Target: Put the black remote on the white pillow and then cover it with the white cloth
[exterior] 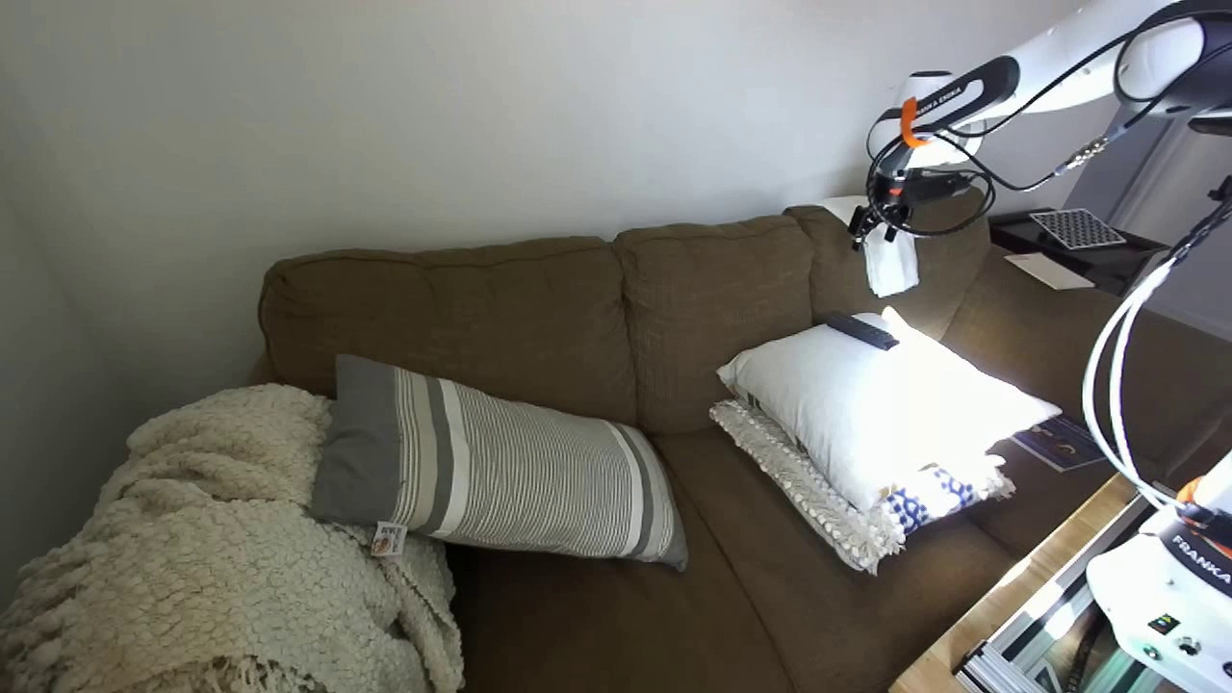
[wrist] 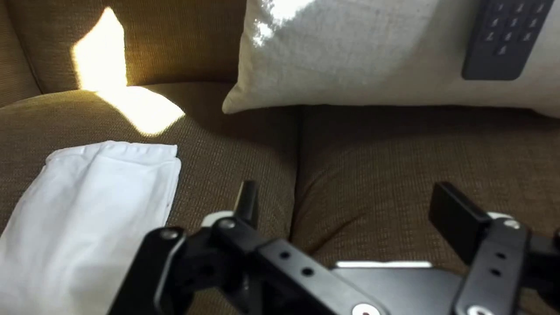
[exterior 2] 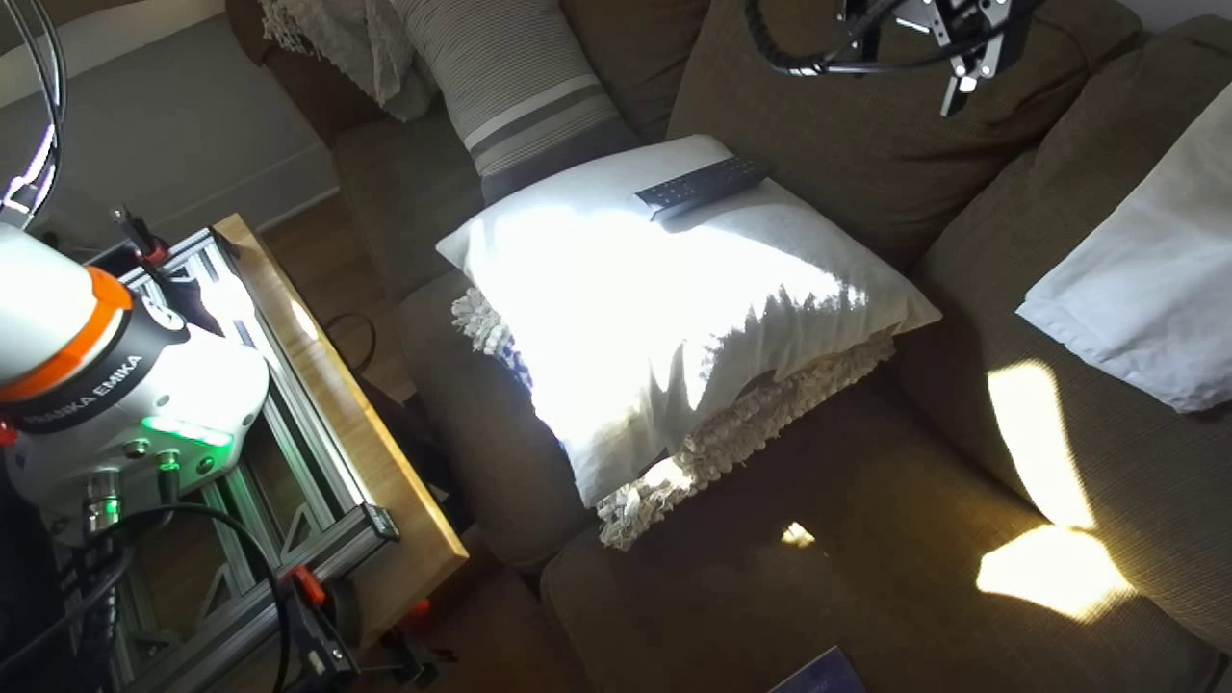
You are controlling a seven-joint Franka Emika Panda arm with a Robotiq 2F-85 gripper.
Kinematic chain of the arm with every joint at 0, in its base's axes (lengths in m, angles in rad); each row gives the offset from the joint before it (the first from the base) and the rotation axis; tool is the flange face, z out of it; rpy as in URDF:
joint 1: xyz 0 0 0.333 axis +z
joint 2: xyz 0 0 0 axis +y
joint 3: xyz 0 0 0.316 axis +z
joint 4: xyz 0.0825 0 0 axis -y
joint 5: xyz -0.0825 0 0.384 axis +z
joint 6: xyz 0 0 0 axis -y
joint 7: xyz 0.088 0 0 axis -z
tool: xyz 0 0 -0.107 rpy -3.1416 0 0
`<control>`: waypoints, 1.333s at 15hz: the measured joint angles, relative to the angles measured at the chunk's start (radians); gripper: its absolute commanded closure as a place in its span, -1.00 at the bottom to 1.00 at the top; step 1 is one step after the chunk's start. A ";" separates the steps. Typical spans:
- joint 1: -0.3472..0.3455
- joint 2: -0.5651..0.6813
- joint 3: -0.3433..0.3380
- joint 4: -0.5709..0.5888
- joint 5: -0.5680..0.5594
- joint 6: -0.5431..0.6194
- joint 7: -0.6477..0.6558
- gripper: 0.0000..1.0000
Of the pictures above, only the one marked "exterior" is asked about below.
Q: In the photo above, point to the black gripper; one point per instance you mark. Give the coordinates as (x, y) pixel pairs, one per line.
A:
(889, 195)

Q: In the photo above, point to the white cloth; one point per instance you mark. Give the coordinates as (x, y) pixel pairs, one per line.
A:
(893, 268)

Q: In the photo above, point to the black remote control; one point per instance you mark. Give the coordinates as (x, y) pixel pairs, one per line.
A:
(858, 331)

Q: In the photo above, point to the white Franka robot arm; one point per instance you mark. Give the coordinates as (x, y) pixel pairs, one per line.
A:
(1062, 60)

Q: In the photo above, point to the white pillow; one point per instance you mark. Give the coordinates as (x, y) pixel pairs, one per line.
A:
(888, 405)

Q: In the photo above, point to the lace trimmed blue patterned pillow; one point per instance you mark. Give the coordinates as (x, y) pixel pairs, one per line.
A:
(834, 507)

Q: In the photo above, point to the grey striped pillow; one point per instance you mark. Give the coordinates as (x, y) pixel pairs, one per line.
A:
(502, 466)

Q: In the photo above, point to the white paper sheet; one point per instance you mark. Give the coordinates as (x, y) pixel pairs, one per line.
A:
(1047, 269)

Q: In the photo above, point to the checkerboard pattern board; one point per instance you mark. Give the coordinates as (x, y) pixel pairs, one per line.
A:
(1075, 230)

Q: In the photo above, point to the dark wooden side table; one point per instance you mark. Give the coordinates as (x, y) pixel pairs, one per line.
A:
(1102, 258)

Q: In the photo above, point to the dark blue book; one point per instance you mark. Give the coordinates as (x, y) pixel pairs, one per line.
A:
(1062, 445)

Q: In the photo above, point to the brown fabric sofa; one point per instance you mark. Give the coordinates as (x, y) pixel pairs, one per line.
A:
(539, 309)

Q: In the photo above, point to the wooden robot table board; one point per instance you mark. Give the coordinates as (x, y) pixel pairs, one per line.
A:
(987, 617)

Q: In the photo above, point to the cream knitted blanket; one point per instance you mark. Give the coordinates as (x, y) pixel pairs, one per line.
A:
(205, 550)

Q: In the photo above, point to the aluminium mounting frame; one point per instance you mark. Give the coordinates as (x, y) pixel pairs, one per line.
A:
(1052, 627)

